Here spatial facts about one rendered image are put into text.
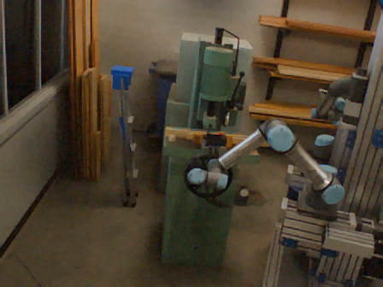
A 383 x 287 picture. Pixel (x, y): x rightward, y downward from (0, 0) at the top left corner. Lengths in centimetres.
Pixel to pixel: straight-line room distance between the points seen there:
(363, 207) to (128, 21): 337
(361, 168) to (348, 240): 42
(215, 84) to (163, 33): 241
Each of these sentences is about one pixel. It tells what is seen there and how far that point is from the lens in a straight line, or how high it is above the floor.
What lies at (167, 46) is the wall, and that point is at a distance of 490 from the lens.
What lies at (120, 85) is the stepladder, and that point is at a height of 105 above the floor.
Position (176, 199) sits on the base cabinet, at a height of 54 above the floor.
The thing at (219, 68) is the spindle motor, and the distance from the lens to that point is 253.
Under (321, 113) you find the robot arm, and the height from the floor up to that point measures 115.
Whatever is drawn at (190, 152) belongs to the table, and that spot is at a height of 88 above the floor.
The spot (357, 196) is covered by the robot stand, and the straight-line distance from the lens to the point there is 256.
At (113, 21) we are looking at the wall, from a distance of 495.
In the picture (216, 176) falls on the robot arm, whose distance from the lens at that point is 209.
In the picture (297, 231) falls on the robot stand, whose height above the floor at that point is 65.
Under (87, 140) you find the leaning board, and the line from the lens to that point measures 382.
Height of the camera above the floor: 193
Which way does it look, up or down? 21 degrees down
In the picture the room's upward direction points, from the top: 8 degrees clockwise
